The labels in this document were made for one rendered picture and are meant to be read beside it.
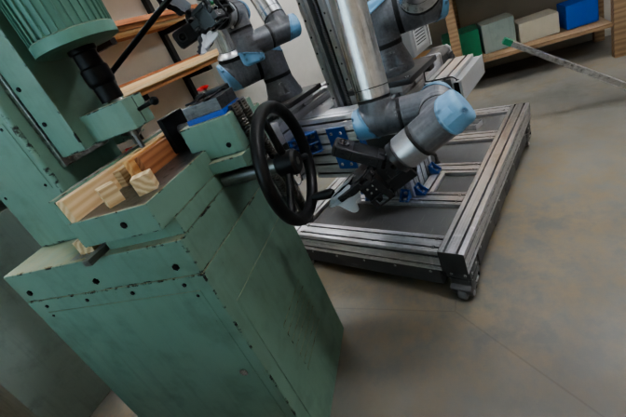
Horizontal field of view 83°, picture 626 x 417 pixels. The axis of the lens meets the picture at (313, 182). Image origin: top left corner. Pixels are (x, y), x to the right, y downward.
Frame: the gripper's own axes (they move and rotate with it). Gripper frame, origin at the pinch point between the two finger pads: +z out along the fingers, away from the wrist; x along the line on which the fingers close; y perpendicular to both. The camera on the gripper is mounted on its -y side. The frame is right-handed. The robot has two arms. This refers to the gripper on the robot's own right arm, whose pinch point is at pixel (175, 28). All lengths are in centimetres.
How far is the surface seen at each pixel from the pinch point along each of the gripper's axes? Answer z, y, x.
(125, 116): 15.7, -15.4, 9.3
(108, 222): 36.1, -17.5, 24.7
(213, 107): 12.0, 1.9, 19.5
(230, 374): 33, -31, 72
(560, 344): 1, 35, 131
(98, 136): 15.7, -25.8, 8.2
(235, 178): 13.6, -5.1, 34.9
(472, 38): -258, 71, 94
